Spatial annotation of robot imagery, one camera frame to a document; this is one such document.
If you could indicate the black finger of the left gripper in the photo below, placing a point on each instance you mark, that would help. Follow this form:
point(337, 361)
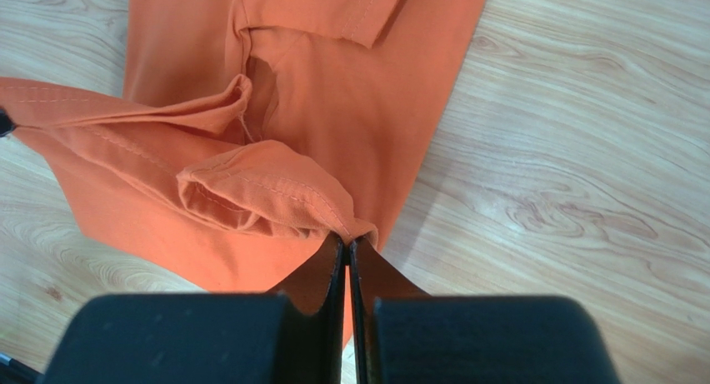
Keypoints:
point(7, 125)

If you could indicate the orange t-shirt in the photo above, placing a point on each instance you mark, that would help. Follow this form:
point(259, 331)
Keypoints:
point(248, 130)

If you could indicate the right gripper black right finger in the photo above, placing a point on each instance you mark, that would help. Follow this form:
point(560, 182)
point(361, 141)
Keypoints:
point(403, 334)

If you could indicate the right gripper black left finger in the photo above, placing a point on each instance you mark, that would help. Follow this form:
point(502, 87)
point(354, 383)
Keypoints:
point(291, 333)

